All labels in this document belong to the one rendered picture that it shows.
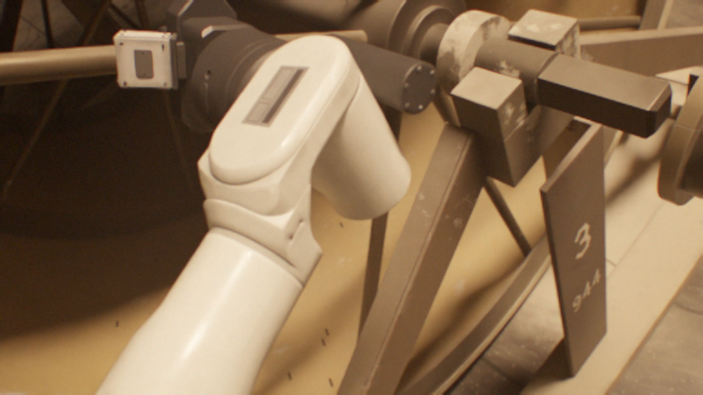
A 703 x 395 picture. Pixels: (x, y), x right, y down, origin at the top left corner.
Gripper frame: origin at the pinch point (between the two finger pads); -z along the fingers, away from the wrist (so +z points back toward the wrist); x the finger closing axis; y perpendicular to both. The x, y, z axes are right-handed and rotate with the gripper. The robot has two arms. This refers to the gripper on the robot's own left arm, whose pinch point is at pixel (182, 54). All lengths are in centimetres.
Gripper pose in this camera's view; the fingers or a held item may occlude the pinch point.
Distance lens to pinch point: 54.1
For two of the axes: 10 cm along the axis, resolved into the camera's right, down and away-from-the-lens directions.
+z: 6.5, 4.0, -6.5
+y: -7.6, 2.4, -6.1
